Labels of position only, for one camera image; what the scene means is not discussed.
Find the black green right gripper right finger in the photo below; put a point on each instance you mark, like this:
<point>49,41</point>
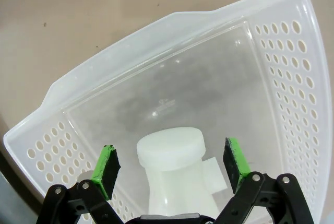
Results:
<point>235,161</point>

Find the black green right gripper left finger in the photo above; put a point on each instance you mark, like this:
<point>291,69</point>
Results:
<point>105,171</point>

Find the translucent white conical flask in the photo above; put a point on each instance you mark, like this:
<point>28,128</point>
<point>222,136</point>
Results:
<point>172,156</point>

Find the white rectangular sticker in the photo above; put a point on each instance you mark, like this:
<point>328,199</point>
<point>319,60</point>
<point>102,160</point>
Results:
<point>216,174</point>

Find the white perforated basket with sticker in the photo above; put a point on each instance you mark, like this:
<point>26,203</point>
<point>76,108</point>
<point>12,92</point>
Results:
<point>182,77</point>

